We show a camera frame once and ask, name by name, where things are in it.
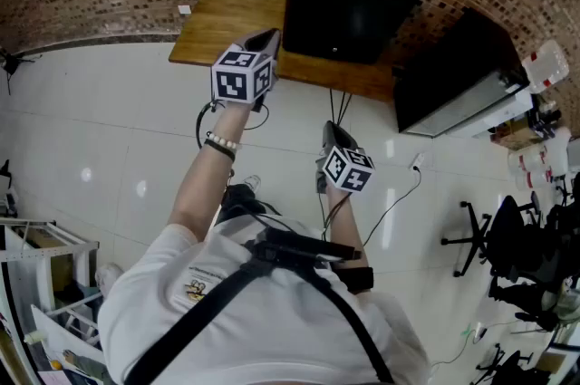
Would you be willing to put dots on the black fridge door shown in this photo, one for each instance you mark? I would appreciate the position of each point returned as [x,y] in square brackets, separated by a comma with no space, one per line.
[344,21]

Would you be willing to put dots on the person's black trousers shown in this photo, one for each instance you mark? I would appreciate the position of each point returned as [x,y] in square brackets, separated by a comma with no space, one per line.
[240,202]

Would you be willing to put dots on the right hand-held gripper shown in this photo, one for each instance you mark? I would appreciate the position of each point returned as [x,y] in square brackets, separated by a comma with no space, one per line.
[346,175]

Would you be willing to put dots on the clear water jug red label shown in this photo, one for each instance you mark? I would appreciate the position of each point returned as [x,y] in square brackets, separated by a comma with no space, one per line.
[528,170]
[546,66]

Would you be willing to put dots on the black wrist band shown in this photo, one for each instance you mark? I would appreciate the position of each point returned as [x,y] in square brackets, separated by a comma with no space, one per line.
[219,149]

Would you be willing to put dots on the black office chair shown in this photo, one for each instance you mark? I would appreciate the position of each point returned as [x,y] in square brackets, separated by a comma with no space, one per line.
[507,367]
[512,233]

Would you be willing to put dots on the white wall socket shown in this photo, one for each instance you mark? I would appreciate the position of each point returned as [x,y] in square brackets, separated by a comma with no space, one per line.
[184,10]

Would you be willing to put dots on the black chest harness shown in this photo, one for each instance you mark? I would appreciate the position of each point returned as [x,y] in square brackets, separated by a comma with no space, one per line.
[281,249]

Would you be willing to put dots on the white t-shirt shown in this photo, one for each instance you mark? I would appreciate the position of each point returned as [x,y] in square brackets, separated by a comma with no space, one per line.
[281,320]

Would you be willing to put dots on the person's left forearm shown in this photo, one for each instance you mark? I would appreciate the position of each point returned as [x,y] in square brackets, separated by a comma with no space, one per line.
[204,184]

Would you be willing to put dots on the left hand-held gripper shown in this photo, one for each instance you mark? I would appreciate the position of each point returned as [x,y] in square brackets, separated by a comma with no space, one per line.
[231,84]

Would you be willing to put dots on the black cabinet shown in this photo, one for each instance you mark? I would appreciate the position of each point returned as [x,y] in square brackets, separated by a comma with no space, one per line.
[453,66]

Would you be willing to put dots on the black tripod stand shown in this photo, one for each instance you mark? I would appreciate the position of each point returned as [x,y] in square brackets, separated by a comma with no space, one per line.
[10,65]

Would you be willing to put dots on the person's right forearm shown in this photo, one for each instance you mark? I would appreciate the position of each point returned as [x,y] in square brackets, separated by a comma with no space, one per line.
[346,224]

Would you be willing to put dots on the white power strip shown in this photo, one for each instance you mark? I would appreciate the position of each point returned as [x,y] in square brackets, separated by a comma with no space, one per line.
[417,161]

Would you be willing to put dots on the brown cardboard box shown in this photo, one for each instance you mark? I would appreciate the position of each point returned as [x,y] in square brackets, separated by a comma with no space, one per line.
[516,138]

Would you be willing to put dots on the white metal shelf rack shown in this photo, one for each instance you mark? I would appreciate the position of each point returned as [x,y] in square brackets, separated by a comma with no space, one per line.
[45,254]

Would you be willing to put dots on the white shoe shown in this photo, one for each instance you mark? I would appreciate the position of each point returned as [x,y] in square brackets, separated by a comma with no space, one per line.
[109,279]
[252,183]

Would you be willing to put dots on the wooden table with metal legs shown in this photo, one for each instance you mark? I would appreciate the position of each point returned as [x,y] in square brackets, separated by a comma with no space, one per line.
[226,21]

